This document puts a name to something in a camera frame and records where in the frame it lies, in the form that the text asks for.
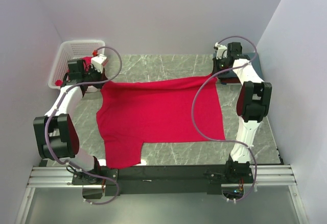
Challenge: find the red t-shirt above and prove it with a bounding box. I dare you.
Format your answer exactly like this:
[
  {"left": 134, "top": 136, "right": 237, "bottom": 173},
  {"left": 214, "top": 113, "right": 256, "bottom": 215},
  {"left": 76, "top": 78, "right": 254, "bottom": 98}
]
[
  {"left": 219, "top": 77, "right": 241, "bottom": 85},
  {"left": 55, "top": 55, "right": 94, "bottom": 87},
  {"left": 96, "top": 76, "right": 225, "bottom": 169}
]

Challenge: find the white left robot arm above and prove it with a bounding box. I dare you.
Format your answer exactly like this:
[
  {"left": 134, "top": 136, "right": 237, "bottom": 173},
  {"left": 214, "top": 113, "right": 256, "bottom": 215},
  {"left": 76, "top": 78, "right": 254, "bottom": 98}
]
[{"left": 33, "top": 54, "right": 107, "bottom": 184}]

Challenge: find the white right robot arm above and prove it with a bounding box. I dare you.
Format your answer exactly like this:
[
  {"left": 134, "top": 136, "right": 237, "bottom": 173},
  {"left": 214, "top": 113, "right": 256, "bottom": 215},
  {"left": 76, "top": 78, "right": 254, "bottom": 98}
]
[{"left": 213, "top": 42, "right": 272, "bottom": 183}]

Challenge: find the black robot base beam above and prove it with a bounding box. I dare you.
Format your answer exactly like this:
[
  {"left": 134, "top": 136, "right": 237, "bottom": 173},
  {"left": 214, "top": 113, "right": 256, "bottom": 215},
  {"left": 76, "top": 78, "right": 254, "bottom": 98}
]
[{"left": 72, "top": 162, "right": 254, "bottom": 196}]

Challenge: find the folded red t-shirt in stack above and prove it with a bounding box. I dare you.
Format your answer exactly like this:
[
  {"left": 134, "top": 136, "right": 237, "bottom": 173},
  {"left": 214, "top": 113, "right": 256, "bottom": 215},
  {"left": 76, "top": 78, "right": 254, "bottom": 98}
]
[{"left": 219, "top": 77, "right": 241, "bottom": 85}]

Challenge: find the red t-shirt in basket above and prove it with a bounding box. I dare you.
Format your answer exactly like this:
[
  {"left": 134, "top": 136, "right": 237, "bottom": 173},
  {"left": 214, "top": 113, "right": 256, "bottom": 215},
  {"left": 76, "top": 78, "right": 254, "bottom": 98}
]
[{"left": 55, "top": 55, "right": 94, "bottom": 87}]

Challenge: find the folded teal t-shirt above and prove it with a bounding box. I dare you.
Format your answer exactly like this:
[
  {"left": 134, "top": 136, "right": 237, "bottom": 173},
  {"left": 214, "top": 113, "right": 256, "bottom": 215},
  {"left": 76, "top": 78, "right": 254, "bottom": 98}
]
[{"left": 212, "top": 53, "right": 263, "bottom": 78}]

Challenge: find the white plastic laundry basket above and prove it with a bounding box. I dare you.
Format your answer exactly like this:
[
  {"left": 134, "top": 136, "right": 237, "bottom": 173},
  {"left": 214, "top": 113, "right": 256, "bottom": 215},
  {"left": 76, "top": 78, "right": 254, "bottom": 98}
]
[{"left": 48, "top": 40, "right": 105, "bottom": 89}]

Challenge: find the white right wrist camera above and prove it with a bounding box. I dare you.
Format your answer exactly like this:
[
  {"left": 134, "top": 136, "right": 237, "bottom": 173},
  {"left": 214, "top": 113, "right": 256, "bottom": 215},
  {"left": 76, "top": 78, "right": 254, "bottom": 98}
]
[{"left": 213, "top": 42, "right": 227, "bottom": 59}]

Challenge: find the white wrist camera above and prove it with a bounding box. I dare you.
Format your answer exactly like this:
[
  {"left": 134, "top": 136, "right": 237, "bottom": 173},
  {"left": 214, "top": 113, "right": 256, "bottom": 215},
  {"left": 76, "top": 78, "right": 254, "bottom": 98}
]
[
  {"left": 91, "top": 50, "right": 107, "bottom": 73},
  {"left": 213, "top": 42, "right": 227, "bottom": 59}
]

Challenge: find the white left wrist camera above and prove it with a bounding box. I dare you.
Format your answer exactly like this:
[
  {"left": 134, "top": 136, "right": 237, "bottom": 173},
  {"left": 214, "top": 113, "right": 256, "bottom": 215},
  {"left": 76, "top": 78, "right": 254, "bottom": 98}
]
[{"left": 91, "top": 50, "right": 107, "bottom": 73}]

